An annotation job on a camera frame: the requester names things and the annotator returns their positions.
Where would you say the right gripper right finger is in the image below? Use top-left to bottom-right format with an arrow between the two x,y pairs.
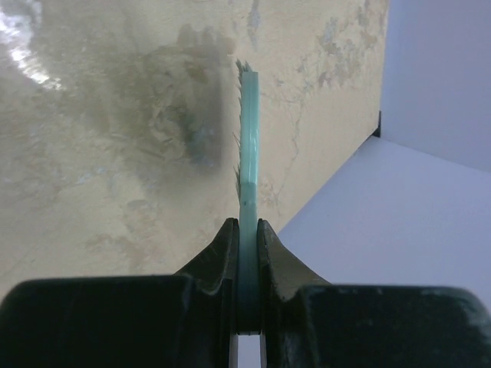
258,220 -> 490,367

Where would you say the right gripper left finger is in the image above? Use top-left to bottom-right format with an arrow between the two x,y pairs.
1,218 -> 237,367

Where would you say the mint green hand brush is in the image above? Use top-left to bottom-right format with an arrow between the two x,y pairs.
236,61 -> 261,335

